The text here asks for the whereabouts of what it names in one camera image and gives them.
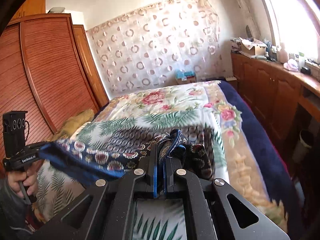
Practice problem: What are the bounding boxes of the person's left hand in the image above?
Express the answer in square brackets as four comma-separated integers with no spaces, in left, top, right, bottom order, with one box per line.
[7,160,43,198]

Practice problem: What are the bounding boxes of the window with wooden frame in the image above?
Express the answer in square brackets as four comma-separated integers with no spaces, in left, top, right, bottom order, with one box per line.
[263,0,319,64]

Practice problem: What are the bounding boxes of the navy blue blanket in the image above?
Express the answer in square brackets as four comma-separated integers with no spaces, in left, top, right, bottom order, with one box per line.
[219,81,305,239]

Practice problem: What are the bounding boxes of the wooden slatted wardrobe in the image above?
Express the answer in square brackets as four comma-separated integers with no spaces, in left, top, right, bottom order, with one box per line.
[0,0,110,178]

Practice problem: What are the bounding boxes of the palm leaf print sheet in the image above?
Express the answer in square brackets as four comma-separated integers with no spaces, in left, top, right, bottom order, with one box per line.
[31,108,231,240]

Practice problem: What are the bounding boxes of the long wooden sideboard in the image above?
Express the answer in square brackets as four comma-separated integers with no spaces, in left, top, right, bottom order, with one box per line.
[231,53,319,161]

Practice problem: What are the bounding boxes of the golden patterned folded cloth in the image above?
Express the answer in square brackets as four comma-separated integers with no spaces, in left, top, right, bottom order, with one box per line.
[49,109,94,141]

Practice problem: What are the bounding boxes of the navy patterned pajama pants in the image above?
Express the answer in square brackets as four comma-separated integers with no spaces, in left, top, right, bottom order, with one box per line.
[39,125,215,187]

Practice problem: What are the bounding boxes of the pink bottle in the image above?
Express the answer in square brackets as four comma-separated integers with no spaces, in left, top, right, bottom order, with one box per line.
[277,42,289,63]

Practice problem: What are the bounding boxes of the open cardboard box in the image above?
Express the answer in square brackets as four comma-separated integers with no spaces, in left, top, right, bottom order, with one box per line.
[240,38,267,56]

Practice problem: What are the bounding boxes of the floral quilt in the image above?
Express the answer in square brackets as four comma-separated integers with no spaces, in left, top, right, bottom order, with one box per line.
[92,81,289,230]

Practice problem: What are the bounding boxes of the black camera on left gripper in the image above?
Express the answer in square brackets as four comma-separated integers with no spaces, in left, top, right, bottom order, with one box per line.
[2,111,28,158]

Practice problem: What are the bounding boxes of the circle patterned sheer curtain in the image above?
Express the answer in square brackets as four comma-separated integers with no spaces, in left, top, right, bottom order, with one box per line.
[86,0,225,98]

